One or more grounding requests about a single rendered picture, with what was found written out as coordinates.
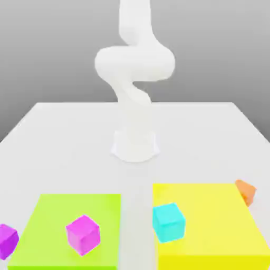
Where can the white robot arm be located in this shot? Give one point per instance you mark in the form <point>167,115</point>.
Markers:
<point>135,63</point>

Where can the small purple cube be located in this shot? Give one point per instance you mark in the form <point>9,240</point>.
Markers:
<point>7,240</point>

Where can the large lime green box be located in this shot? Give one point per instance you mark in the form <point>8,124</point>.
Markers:
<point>48,221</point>

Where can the small magenta cube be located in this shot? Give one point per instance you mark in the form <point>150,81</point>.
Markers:
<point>83,235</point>

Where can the small cyan cube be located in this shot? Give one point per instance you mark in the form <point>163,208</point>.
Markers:
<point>168,222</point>

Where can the small orange cube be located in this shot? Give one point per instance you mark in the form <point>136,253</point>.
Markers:
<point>246,192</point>

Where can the large yellow box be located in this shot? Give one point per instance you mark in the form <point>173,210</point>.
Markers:
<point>215,221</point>

